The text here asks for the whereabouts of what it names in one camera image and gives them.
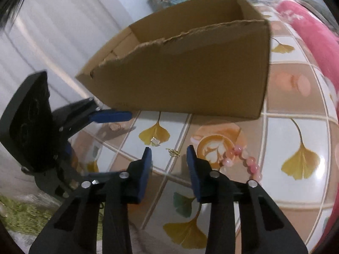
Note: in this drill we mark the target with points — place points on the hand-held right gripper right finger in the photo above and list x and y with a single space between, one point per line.
194 174

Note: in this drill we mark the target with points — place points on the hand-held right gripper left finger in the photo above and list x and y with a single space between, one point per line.
144 176

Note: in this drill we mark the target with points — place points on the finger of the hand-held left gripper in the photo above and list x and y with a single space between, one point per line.
114 116
100 175

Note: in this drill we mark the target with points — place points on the small gold brooch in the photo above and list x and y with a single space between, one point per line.
173 152

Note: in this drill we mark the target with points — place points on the small silver rhinestone clip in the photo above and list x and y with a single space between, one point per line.
155 141

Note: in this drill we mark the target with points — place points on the brown cardboard box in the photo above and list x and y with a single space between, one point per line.
185 84

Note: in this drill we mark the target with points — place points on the white curtain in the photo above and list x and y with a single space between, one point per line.
53 45

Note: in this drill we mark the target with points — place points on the green fluffy cloth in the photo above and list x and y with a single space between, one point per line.
23 211

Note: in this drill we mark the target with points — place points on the pink floral blanket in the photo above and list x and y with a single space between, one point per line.
309 31

